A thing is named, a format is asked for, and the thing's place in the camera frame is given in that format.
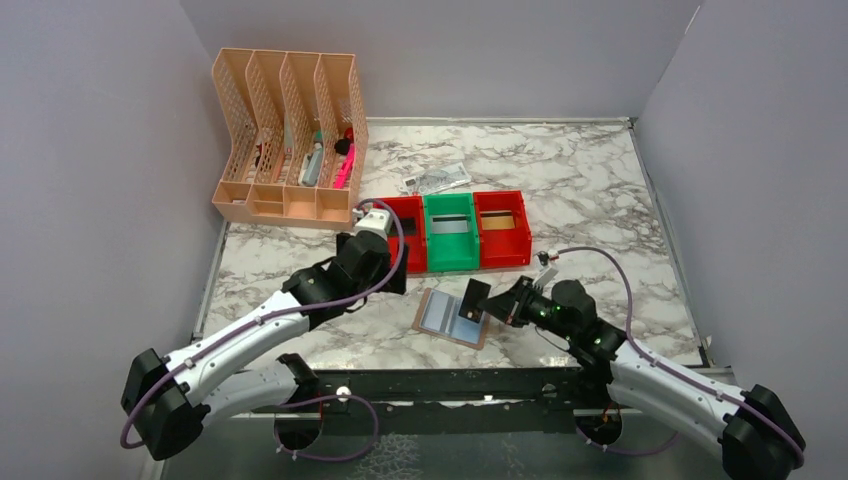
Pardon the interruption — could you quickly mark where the green plastic bin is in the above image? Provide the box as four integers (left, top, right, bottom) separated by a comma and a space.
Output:
422, 193, 480, 273

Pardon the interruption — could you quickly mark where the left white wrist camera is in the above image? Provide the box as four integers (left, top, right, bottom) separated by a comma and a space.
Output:
353, 208, 393, 240

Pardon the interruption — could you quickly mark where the clear protractor ruler packet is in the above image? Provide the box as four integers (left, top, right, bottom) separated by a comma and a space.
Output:
400, 162, 472, 196

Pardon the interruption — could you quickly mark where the gold card with stripe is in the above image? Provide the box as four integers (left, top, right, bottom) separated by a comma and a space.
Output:
479, 211, 516, 231

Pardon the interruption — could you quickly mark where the black card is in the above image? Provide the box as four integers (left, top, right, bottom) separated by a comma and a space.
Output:
388, 218, 418, 237
458, 278, 491, 323

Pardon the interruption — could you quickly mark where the black binder clip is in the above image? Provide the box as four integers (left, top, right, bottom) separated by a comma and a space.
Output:
334, 127, 355, 159

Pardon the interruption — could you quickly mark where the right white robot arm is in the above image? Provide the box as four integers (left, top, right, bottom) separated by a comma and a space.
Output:
475, 276, 805, 479

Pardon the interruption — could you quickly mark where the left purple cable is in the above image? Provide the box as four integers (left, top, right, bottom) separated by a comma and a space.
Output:
119, 198, 407, 463

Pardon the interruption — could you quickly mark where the peach plastic file organizer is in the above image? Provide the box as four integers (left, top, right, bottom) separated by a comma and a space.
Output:
212, 48, 369, 230

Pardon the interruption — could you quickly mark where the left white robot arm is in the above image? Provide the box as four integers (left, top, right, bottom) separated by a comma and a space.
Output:
119, 231, 408, 460

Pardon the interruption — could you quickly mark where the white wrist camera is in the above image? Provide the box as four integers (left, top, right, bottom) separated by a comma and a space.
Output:
532, 251, 559, 291
353, 208, 393, 240

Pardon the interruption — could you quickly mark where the left red plastic bin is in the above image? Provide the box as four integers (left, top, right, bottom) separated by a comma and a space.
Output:
382, 196, 428, 274

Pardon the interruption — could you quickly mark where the grey green marker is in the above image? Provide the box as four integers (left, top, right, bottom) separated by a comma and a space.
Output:
299, 131, 324, 187

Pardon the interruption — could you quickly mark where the silver VIP card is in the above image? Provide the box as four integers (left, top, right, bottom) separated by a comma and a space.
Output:
430, 215, 470, 235

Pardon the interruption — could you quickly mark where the red plastic bin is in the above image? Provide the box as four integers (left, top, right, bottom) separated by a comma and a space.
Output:
472, 190, 532, 269
382, 196, 428, 274

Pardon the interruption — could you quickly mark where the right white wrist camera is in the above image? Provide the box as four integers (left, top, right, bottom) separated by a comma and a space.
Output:
532, 251, 559, 291

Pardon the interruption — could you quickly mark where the tan leather card holder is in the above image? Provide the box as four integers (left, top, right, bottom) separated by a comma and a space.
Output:
411, 288, 490, 350

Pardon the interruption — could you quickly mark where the purple cable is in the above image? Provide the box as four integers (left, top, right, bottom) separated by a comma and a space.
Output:
119, 198, 407, 463
536, 246, 806, 472

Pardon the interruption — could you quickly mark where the right red plastic bin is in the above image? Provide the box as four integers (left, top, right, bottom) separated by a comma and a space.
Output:
472, 190, 532, 269

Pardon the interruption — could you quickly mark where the pink highlighter pen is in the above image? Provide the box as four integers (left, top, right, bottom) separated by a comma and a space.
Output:
333, 143, 356, 189

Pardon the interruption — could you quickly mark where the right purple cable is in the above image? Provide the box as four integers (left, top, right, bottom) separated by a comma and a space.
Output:
536, 246, 806, 472

